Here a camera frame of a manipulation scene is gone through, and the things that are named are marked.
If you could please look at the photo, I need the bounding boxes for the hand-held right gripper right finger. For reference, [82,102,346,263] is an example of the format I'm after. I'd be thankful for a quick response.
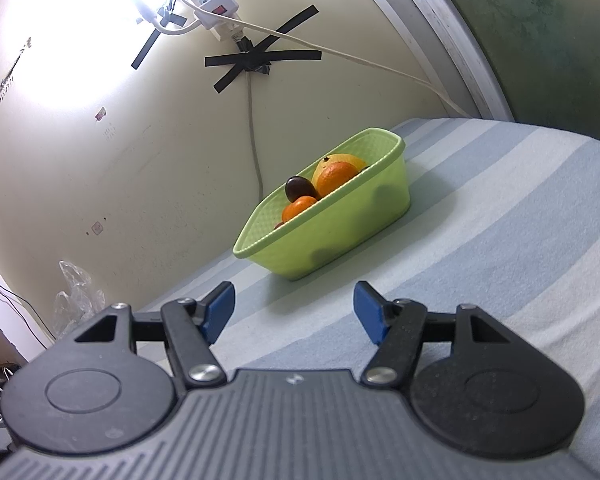
[353,281,513,388]

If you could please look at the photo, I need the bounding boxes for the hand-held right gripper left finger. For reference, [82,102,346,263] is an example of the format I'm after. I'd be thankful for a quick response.
[74,281,237,388]

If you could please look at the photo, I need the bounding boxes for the light green plastic basin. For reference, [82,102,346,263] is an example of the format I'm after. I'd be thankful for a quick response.
[232,128,411,281]

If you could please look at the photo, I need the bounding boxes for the dark purple plum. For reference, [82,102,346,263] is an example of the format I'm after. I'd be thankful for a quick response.
[285,175,315,202]

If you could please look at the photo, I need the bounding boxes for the large yellow citrus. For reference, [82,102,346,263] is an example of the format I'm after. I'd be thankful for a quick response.
[311,153,368,196]

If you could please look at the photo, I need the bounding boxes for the clear plastic bag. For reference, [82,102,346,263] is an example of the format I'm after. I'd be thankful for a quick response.
[54,260,106,338]

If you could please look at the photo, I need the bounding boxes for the black tape cross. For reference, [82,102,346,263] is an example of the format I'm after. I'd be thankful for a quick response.
[204,4,323,94]

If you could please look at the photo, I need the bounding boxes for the black tape strips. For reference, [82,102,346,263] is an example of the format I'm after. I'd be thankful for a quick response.
[130,0,188,71]

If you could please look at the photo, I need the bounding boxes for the aluminium framed patterned window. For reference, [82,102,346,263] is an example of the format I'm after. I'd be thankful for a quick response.
[337,0,600,148]

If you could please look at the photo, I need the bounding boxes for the grey cable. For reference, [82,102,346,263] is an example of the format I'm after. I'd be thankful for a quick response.
[245,67,263,201]

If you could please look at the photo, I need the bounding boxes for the thin black cable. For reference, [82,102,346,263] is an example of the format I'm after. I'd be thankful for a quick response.
[0,265,56,348]

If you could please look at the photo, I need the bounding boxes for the white power cable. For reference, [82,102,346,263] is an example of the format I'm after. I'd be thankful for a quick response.
[200,7,473,118]

